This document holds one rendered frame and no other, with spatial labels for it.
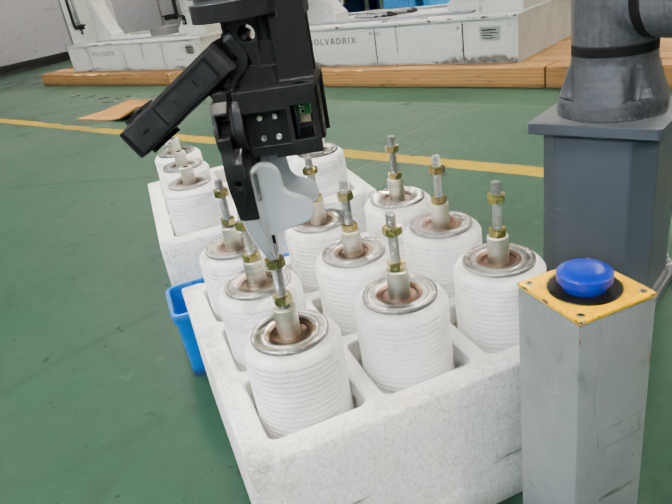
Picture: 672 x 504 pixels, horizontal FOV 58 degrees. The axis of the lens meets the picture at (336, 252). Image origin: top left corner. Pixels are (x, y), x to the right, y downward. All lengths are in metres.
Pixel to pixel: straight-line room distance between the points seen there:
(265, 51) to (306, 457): 0.35
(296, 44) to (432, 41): 2.33
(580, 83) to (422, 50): 1.90
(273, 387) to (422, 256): 0.26
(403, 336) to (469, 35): 2.19
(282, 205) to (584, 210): 0.59
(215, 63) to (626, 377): 0.39
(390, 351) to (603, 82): 0.52
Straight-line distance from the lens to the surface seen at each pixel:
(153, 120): 0.50
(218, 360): 0.71
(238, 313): 0.66
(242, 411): 0.62
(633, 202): 0.97
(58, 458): 0.97
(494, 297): 0.64
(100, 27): 5.04
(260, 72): 0.48
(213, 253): 0.78
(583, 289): 0.47
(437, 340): 0.61
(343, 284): 0.68
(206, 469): 0.85
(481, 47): 2.68
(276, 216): 0.50
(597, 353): 0.48
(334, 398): 0.59
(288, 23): 0.47
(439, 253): 0.72
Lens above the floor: 0.56
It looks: 26 degrees down
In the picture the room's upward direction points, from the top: 10 degrees counter-clockwise
